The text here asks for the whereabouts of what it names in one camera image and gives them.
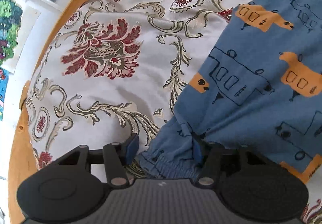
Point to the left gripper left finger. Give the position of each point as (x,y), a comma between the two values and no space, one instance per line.
(131,146)

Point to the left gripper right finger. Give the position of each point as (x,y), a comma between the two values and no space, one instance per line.
(200,150)

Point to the blue orange patterned pants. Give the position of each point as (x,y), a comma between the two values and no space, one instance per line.
(260,86)

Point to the white floral bedspread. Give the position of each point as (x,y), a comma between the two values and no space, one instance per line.
(117,68)

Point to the orange fish wall drawing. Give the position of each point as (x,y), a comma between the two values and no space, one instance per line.
(4,77)

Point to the anime girl wall drawing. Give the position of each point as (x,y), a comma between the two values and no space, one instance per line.
(17,23)

